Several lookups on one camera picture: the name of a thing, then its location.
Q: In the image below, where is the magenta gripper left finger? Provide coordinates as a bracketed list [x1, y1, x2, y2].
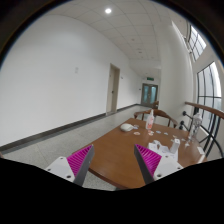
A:
[46, 145, 95, 186]

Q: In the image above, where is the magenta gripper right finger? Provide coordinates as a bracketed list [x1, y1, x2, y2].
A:
[134, 144, 182, 184]

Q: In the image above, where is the brown wooden table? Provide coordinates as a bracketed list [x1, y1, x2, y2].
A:
[89, 118, 206, 189]

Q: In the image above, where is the white spray bottle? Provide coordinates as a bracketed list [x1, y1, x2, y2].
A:
[145, 109, 154, 130]

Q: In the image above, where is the wooden armchair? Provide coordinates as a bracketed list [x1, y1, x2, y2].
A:
[134, 109, 178, 128]

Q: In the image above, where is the clear plastic water bottle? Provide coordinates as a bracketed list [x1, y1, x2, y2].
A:
[188, 113, 202, 141]

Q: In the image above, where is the wooden handrail with balusters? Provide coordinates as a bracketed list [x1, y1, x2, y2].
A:
[179, 102, 224, 158]

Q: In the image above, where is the glass double door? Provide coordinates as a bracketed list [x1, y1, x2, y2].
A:
[141, 83, 158, 107]

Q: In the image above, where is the large arched window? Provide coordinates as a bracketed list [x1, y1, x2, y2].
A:
[195, 61, 224, 134]

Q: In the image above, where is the upper skylight window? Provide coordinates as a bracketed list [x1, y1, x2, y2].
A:
[186, 24, 207, 62]

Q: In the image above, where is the round ceiling light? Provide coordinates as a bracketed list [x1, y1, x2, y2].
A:
[105, 8, 112, 14]

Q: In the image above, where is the side door in wall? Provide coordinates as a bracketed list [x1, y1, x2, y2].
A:
[106, 64, 120, 114]

